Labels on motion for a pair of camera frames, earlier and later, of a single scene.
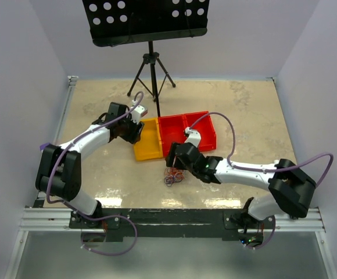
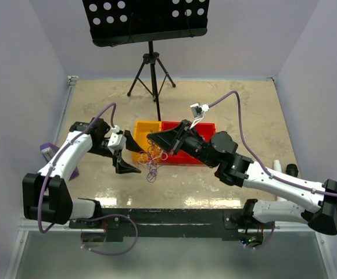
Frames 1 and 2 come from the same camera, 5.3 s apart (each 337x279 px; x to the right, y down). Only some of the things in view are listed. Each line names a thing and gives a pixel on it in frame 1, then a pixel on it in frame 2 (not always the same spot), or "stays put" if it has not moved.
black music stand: x=122 y=22 stays put
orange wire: x=178 y=174 -> x=154 y=151
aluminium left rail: x=72 y=82 stays put
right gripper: x=171 y=154 -> x=171 y=140
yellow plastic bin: x=150 y=145 stays put
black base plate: x=178 y=224 stays put
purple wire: x=169 y=179 -> x=151 y=176
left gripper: x=135 y=136 -> x=122 y=166
